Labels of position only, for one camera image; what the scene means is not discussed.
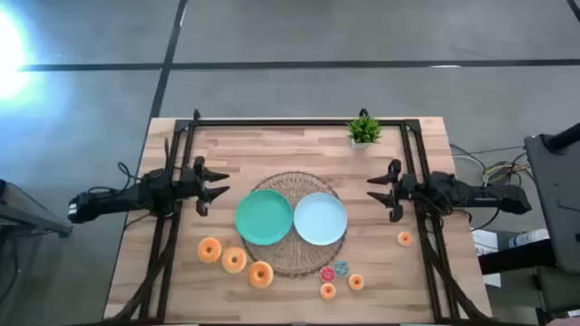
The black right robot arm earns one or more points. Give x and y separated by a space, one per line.
480 195

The white paper sheet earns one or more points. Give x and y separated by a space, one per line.
484 242

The black pole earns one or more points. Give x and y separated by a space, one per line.
564 137

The light blue round plate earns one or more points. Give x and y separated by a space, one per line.
320 218

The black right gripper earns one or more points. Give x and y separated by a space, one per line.
405 188

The small red sprinkled donut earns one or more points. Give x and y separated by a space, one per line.
323 276

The black metal table frame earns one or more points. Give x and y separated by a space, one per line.
294 122

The black shelf board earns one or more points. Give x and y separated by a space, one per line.
516 259

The small green potted plant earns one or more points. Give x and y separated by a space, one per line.
364 130

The gray cart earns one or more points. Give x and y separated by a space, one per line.
555 194

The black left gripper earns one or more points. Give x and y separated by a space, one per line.
188 188

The black frame clamp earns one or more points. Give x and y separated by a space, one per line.
363 112
196 114

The gray box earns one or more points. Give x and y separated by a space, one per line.
559 290

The round woven placemat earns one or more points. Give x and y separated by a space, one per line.
294 260

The small blue frosted donut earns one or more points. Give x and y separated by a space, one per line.
338 271

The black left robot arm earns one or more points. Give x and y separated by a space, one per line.
118 197

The large orange donut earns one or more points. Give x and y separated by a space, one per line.
205 253

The white bottle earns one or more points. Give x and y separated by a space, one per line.
530 237

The green round plate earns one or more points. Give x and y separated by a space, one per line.
264 217

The small yellow frosted donut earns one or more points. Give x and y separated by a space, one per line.
324 294

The gray side table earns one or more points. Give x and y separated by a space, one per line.
31 217

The large pink frosted donut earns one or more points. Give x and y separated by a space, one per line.
254 278

